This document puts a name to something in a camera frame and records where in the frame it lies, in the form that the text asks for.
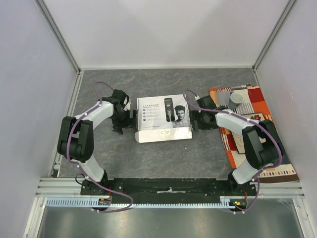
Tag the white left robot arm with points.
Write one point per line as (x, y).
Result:
(76, 137)

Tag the white box with black tray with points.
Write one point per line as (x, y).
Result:
(162, 118)

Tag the grey slotted cable duct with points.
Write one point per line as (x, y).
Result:
(100, 203)

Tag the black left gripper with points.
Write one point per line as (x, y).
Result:
(119, 126)

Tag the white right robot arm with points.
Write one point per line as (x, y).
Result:
(261, 142)

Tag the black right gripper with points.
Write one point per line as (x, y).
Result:
(194, 119)

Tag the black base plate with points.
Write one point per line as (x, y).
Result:
(201, 186)

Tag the white patterned cup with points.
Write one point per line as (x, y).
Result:
(235, 99)

